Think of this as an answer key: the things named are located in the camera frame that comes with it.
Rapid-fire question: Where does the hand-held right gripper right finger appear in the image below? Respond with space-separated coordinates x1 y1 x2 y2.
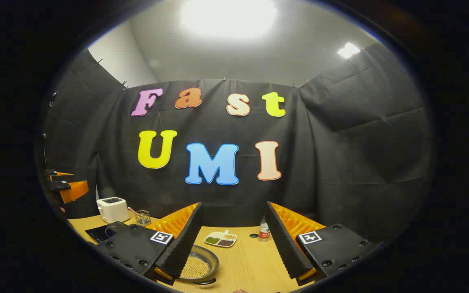
264 201 381 285

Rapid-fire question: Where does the black backdrop cloth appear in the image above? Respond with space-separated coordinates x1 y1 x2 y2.
39 43 432 245

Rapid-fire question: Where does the clear plastic water bottle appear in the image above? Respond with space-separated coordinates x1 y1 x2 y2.
259 216 272 243

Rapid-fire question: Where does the stainless steel pot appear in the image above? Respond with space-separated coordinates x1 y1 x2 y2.
180 244 220 285

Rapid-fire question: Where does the pile of yellow soybeans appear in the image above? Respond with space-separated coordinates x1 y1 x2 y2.
181 256 210 279

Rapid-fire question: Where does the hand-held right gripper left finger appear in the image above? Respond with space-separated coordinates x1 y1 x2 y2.
96 202 202 285

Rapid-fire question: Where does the black induction cooktop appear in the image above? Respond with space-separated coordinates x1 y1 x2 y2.
85 221 131 245

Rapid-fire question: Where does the white toaster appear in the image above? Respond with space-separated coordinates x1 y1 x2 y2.
96 197 130 224

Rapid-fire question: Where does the large ceiling light panel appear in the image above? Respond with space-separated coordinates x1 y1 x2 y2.
181 0 278 39

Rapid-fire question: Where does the white divided plate with beans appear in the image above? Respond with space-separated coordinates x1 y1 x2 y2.
204 230 238 248

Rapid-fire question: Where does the small ceiling light panel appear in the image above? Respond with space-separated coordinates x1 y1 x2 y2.
337 42 361 59

